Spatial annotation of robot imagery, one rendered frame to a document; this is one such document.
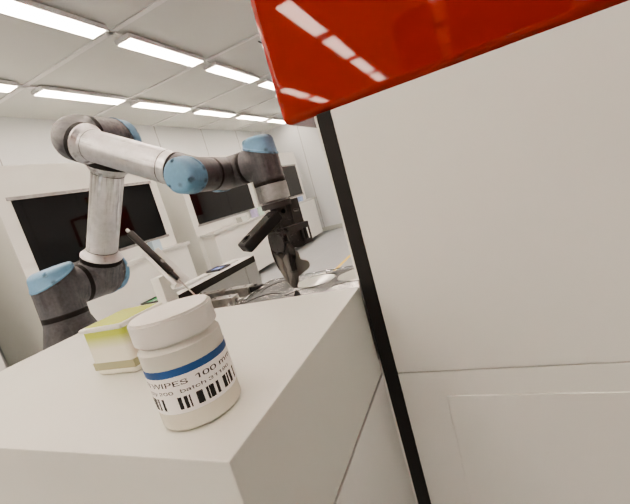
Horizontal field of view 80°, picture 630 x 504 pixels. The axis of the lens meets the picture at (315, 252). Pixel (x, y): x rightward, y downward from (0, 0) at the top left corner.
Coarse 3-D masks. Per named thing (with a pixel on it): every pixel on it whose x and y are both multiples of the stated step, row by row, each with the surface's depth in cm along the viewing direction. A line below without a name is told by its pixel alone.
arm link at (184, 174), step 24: (72, 120) 88; (72, 144) 85; (96, 144) 83; (120, 144) 82; (144, 144) 82; (120, 168) 84; (144, 168) 80; (168, 168) 75; (192, 168) 74; (216, 168) 81; (192, 192) 78
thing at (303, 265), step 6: (288, 258) 87; (300, 258) 90; (288, 264) 88; (300, 264) 90; (306, 264) 91; (288, 270) 89; (300, 270) 90; (288, 276) 90; (294, 276) 89; (294, 282) 90
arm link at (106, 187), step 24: (96, 120) 95; (120, 120) 102; (96, 168) 100; (96, 192) 104; (120, 192) 108; (96, 216) 106; (120, 216) 111; (96, 240) 109; (96, 264) 110; (120, 264) 116; (96, 288) 110; (120, 288) 121
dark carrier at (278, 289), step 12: (300, 276) 104; (312, 276) 100; (336, 276) 93; (264, 288) 102; (276, 288) 99; (288, 288) 95; (300, 288) 91; (312, 288) 89; (324, 288) 85; (336, 288) 83; (252, 300) 93; (264, 300) 90
